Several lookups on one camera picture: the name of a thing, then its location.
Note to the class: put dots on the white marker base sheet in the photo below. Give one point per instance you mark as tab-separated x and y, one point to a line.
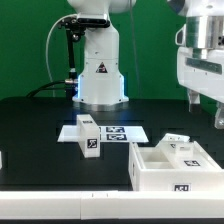
71	133

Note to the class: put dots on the short white door panel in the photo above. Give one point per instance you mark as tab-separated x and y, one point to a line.
176	137

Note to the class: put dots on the white front fence bar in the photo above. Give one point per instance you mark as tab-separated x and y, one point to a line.
109	205

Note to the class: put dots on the long white door panel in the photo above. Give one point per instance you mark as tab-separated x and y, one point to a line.
188	156

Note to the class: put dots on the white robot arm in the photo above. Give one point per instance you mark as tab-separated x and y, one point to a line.
200	55

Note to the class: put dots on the white cabinet top block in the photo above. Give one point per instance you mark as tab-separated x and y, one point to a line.
88	136

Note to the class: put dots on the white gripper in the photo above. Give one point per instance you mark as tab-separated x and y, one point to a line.
204	77

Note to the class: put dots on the white cabinet body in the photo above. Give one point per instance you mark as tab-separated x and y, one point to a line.
149	170

